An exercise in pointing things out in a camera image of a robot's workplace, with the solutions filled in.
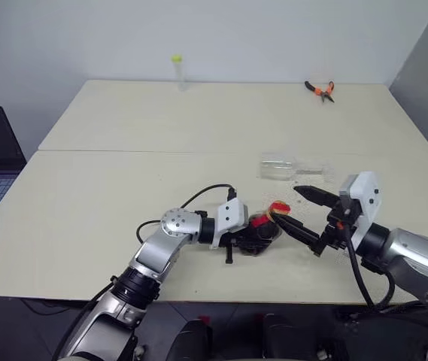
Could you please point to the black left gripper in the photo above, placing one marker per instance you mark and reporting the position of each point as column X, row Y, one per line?
column 238, row 238

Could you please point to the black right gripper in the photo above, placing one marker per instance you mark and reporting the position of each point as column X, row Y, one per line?
column 336, row 229

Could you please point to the dark drink bottle red label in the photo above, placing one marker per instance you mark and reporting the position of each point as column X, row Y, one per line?
column 262, row 221

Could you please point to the clear wine glass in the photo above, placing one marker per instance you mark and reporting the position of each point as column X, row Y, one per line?
column 274, row 169

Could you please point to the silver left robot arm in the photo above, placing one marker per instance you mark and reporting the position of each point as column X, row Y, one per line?
column 153, row 255

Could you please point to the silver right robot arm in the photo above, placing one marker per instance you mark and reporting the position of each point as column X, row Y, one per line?
column 413, row 252

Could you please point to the dark rounded shape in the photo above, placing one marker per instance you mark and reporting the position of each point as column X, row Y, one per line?
column 285, row 338
column 191, row 338

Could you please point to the clear tube yellow-green cap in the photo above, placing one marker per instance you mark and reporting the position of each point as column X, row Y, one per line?
column 177, row 59

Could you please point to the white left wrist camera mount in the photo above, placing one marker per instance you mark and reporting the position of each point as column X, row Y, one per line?
column 230, row 218

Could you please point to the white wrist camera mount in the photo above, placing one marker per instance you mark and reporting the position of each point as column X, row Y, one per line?
column 366, row 199
column 230, row 218

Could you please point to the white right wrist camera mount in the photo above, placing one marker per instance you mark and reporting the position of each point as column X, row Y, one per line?
column 366, row 199

